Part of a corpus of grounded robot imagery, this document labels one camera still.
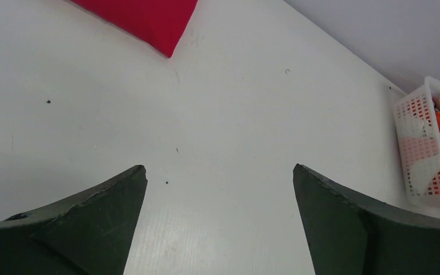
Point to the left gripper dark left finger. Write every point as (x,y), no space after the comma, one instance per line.
(90,232)

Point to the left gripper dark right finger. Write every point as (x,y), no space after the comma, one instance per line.
(351,233)

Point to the white plastic laundry basket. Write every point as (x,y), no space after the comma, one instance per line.
(419,144)

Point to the folded red t-shirt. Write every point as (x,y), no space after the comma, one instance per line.
(158,23)

